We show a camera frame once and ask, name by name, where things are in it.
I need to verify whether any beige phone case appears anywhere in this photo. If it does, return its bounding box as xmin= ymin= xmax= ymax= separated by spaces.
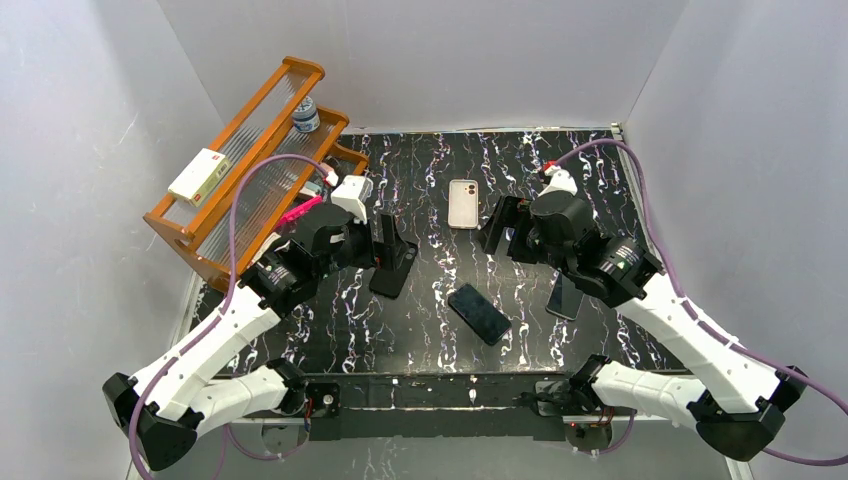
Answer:
xmin=448 ymin=179 xmax=479 ymax=230

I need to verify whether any silver-edged smartphone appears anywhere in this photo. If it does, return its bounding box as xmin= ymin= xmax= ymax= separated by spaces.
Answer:
xmin=545 ymin=273 xmax=584 ymax=322

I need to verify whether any black smartphone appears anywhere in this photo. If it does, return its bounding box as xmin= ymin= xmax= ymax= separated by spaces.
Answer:
xmin=447 ymin=283 xmax=511 ymax=346

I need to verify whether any black phone case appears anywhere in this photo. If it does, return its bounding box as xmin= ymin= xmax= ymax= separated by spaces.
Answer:
xmin=368 ymin=240 xmax=418 ymax=299

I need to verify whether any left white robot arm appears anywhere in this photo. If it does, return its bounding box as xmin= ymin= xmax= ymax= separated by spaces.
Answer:
xmin=102 ymin=203 xmax=418 ymax=478

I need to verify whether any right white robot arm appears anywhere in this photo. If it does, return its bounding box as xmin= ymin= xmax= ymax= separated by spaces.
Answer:
xmin=477 ymin=191 xmax=804 ymax=462

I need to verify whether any pink highlighter marker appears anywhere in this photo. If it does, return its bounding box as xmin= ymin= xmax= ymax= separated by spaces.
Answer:
xmin=275 ymin=197 xmax=323 ymax=229

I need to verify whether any small grey white eraser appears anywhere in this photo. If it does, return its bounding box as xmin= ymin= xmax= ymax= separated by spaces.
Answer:
xmin=297 ymin=188 xmax=323 ymax=199

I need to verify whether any orange wooden shelf rack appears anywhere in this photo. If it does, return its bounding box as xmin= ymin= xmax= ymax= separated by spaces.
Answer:
xmin=144 ymin=56 xmax=368 ymax=291

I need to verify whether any blue white ceramic jar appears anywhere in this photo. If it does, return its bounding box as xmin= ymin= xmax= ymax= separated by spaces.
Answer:
xmin=291 ymin=96 xmax=321 ymax=133

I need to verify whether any white red box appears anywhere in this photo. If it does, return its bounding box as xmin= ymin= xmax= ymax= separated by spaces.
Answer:
xmin=168 ymin=148 xmax=231 ymax=207

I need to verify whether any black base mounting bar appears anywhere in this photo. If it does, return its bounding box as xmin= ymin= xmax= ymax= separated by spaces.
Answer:
xmin=241 ymin=372 xmax=637 ymax=452

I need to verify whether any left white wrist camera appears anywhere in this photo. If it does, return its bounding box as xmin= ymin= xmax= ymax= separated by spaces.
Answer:
xmin=330 ymin=175 xmax=373 ymax=224

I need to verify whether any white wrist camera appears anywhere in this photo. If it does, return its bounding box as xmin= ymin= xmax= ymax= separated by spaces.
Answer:
xmin=330 ymin=175 xmax=373 ymax=224
xmin=539 ymin=161 xmax=578 ymax=196

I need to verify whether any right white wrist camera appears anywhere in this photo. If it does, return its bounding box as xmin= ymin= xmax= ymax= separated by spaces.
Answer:
xmin=539 ymin=161 xmax=578 ymax=196

